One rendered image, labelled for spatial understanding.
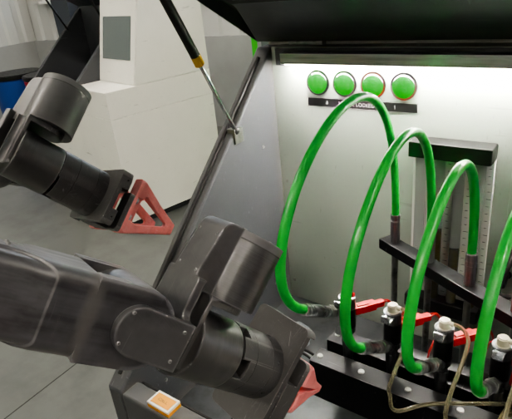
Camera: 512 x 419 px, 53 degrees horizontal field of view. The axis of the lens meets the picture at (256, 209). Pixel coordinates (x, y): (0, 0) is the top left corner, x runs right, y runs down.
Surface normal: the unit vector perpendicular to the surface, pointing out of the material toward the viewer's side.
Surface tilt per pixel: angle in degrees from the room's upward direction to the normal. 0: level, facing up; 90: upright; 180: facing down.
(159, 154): 90
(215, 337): 69
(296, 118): 90
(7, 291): 74
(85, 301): 80
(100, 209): 46
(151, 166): 90
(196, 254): 40
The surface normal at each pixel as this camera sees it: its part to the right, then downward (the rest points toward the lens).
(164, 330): 0.56, 0.16
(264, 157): 0.80, 0.18
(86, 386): -0.10, -0.90
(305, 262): -0.59, 0.39
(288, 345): -0.61, -0.41
